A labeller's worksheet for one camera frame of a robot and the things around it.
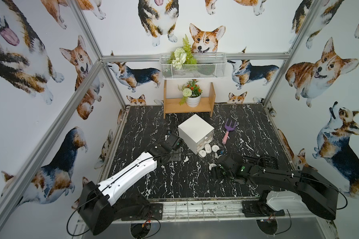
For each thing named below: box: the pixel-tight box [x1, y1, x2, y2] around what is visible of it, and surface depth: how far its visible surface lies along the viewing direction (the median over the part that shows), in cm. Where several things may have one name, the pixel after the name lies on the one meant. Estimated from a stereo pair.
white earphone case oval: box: [204, 143, 212, 154], surface depth 97 cm
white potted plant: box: [177, 78, 203, 109], surface depth 105 cm
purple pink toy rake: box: [221, 118, 237, 145], surface depth 109 cm
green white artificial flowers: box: [167, 33, 197, 71], surface depth 82 cm
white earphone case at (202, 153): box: [197, 149, 207, 158], surface depth 94 cm
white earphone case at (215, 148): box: [211, 144, 220, 153], surface depth 97 cm
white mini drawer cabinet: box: [178, 113, 215, 155], surface depth 93 cm
